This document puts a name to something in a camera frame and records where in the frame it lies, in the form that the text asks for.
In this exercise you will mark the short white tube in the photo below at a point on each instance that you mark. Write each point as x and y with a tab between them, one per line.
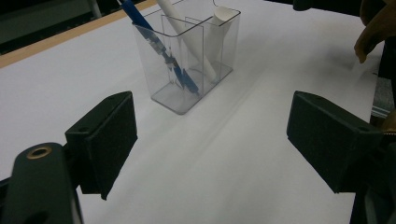
219	31

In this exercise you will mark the white pen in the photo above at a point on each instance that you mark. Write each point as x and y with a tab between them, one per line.
186	40

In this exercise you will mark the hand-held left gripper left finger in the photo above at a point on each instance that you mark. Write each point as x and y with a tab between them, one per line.
102	146

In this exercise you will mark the white table sheet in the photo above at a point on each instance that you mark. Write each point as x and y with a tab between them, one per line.
218	174

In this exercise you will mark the blue pen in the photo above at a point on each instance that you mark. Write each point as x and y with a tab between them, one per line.
146	28

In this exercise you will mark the clear plastic pen holder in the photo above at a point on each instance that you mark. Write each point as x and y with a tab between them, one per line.
193	84

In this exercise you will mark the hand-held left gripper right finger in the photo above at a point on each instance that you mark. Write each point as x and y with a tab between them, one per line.
330	140

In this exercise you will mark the aluminium floor rail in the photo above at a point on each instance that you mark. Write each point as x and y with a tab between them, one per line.
383	96

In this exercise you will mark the white metal desk frame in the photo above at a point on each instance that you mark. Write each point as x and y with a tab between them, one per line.
94	7

